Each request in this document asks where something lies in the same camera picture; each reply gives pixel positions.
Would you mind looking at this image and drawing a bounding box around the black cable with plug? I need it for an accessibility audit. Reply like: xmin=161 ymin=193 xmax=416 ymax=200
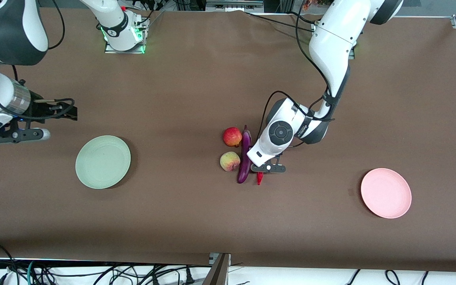
xmin=149 ymin=265 xmax=213 ymax=285

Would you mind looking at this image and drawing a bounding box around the aluminium profile post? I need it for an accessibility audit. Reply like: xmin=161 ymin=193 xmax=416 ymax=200
xmin=203 ymin=253 xmax=231 ymax=285

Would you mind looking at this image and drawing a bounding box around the brown table cloth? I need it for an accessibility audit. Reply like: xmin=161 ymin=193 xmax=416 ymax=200
xmin=0 ymin=7 xmax=456 ymax=274

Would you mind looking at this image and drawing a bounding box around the colourful toy pile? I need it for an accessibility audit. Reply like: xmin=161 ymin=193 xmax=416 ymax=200
xmin=301 ymin=0 xmax=333 ymax=11

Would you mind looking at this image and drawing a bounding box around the green round plate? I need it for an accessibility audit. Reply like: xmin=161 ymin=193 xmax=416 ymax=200
xmin=75 ymin=135 xmax=131 ymax=190

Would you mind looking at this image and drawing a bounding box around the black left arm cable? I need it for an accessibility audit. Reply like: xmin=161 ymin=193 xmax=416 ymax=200
xmin=256 ymin=0 xmax=336 ymax=148

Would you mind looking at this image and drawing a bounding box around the black cable on cloth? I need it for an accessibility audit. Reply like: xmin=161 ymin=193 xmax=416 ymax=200
xmin=287 ymin=11 xmax=320 ymax=25
xmin=246 ymin=13 xmax=316 ymax=32

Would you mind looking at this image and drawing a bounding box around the yellow pink peach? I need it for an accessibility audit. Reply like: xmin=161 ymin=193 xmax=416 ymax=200
xmin=220 ymin=152 xmax=241 ymax=172

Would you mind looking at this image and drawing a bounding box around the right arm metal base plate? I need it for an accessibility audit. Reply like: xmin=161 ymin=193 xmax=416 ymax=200
xmin=104 ymin=40 xmax=146 ymax=54

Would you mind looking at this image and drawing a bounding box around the pink round plate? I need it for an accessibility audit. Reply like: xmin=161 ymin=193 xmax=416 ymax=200
xmin=361 ymin=168 xmax=412 ymax=219

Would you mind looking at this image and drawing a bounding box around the black tangled floor cable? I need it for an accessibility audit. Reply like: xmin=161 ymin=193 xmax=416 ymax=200
xmin=93 ymin=263 xmax=161 ymax=285
xmin=34 ymin=263 xmax=106 ymax=285

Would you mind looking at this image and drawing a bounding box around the red apple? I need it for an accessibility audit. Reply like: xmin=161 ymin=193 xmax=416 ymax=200
xmin=223 ymin=127 xmax=243 ymax=148

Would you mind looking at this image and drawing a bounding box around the long purple eggplant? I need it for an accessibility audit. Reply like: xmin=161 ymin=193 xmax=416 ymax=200
xmin=237 ymin=125 xmax=253 ymax=184

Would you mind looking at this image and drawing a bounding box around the grey metal box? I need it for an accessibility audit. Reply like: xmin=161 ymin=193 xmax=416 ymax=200
xmin=205 ymin=0 xmax=265 ymax=12

